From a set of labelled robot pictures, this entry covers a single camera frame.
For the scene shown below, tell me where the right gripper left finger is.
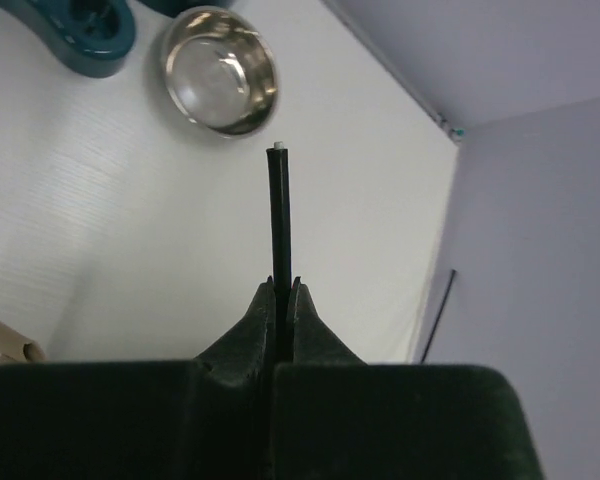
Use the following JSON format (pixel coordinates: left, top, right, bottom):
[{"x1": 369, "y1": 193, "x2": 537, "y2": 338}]
[{"x1": 194, "y1": 280, "x2": 276, "y2": 479}]

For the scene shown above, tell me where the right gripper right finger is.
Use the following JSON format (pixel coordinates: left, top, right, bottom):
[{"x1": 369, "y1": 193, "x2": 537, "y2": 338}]
[{"x1": 275, "y1": 278, "x2": 364, "y2": 479}]

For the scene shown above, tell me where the beige pet tent fabric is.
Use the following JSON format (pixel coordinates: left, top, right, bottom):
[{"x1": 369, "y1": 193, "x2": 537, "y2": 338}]
[{"x1": 0, "y1": 322, "x2": 47, "y2": 365}]

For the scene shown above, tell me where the steel pet bowl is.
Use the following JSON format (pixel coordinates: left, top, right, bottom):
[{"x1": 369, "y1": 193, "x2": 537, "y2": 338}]
[{"x1": 159, "y1": 6, "x2": 279, "y2": 138}]

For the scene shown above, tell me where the teal double bowl stand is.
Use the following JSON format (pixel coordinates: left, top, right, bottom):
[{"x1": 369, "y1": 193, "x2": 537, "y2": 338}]
[{"x1": 0, "y1": 0, "x2": 136, "y2": 78}]

